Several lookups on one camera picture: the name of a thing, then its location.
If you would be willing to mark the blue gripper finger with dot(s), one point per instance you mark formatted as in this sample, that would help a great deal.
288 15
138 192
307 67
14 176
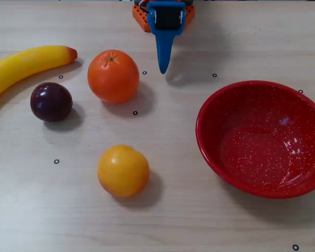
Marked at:
164 50

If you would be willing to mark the blue gripper body with servo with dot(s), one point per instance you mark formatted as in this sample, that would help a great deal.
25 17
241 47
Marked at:
166 18

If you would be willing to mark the yellow plastic banana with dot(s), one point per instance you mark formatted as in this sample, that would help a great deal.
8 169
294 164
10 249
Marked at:
21 65

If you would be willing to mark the orange robot base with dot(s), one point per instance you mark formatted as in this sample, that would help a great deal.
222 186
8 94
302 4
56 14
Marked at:
139 18

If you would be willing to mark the red speckled enamel bowl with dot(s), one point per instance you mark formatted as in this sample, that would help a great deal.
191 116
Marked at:
257 147

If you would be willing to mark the orange citrus fruit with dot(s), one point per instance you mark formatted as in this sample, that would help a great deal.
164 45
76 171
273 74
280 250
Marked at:
113 77

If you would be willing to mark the dark purple plum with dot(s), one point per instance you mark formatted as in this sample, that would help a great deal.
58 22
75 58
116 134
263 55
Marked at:
51 102

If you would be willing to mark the yellow-orange round fruit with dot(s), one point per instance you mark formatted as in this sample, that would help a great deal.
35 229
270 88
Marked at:
123 172

